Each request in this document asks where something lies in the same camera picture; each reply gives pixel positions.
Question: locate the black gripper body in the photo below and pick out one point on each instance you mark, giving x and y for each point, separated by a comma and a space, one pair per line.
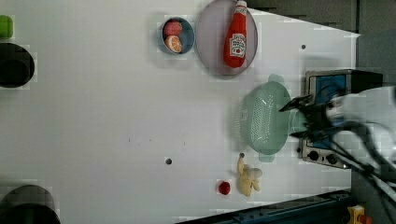
317, 123

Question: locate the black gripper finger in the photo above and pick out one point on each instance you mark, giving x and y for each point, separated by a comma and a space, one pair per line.
296, 103
302, 135

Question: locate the mint green strainer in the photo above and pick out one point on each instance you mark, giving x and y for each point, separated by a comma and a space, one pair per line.
259, 124

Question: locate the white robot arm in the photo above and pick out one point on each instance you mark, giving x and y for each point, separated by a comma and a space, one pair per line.
369, 115

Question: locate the toy stove with blue top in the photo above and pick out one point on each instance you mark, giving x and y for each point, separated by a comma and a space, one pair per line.
323, 86

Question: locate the plush peeled banana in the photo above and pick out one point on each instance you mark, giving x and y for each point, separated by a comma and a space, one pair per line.
248, 177

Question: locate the plush red ketchup bottle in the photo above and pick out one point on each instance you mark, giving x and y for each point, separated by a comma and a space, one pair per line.
235, 45

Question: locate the small red toy ball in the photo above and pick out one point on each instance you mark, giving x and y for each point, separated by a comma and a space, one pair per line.
224, 188

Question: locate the grey round plate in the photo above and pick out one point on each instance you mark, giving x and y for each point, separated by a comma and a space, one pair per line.
210, 32

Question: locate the blue bowl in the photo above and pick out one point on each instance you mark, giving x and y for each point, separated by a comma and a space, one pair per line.
187, 36

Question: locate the toy orange slice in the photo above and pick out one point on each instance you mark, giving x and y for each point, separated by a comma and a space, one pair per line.
173, 43

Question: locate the toy strawberry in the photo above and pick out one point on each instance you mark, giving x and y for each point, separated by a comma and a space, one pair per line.
172, 28

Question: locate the black round container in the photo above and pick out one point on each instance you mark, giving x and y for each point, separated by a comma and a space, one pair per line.
17, 66

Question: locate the dark grey round bin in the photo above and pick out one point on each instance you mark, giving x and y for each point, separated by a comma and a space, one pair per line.
29, 204

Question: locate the green cup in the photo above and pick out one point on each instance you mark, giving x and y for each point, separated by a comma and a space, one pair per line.
6, 27

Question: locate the blue metal frame rail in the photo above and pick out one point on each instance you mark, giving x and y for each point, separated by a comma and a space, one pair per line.
326, 208

